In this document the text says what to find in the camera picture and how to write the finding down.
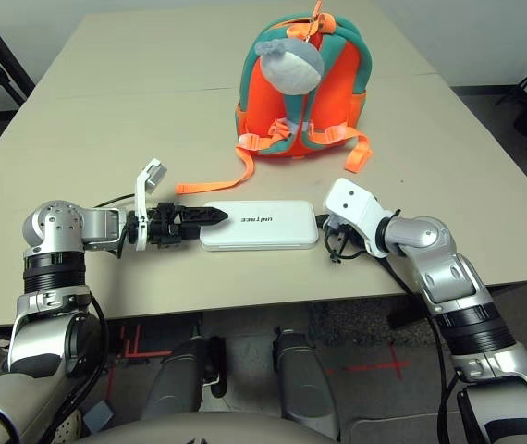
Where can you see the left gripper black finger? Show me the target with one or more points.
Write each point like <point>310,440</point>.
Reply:
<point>190,233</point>
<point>203,216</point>

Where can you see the grey robot right leg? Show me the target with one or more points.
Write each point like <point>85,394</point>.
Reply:
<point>305,384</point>

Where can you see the white pencil case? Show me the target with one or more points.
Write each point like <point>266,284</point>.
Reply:
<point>268,231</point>

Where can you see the white perforated shoe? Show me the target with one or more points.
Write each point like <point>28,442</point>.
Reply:
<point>69,427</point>

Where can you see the grey robot torso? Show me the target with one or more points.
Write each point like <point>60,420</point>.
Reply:
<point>199,432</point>

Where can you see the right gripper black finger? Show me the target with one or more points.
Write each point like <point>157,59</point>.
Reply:
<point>334,252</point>
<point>322,221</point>

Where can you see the grey robot left leg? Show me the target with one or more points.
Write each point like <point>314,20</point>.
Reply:
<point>175,384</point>

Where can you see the side table with black frame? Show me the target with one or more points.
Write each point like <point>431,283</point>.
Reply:
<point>11,67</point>

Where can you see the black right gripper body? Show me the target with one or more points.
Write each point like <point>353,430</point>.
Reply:
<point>344,238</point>

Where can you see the grey and white plush pendant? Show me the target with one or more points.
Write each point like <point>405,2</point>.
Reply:
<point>291,69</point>

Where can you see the small grey-blue block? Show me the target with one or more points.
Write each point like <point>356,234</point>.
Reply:
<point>97,416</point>

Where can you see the grey robot leg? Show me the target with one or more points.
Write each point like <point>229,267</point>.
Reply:
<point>305,384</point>
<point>175,384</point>

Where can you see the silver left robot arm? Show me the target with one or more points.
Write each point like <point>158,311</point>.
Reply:
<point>55,226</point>

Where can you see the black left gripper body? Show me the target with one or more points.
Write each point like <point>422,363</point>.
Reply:
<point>166,224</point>

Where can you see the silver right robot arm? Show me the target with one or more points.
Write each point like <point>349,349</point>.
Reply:
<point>444,273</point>

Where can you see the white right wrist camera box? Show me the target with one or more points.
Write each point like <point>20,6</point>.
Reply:
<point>356,203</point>

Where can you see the orange and teal backpack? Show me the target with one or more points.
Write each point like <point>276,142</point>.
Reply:
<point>263,106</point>

